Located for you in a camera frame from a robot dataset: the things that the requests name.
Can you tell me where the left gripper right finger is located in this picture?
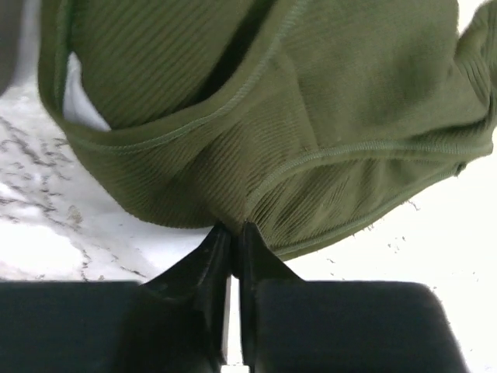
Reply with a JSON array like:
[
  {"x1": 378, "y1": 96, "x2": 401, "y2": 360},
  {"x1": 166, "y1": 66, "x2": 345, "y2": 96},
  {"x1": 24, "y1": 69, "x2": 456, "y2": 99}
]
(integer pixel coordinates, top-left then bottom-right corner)
[{"x1": 237, "y1": 223, "x2": 467, "y2": 373}]

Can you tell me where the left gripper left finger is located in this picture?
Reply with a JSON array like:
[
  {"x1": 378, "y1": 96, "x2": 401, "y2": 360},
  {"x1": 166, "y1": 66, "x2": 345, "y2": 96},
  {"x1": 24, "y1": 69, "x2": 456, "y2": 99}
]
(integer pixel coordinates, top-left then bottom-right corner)
[{"x1": 1, "y1": 225, "x2": 231, "y2": 372}]

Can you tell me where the olive green underwear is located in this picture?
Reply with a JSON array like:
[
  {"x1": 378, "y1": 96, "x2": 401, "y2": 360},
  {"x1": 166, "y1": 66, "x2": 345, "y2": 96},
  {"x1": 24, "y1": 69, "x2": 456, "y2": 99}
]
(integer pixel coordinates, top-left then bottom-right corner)
[{"x1": 38, "y1": 1, "x2": 496, "y2": 260}]

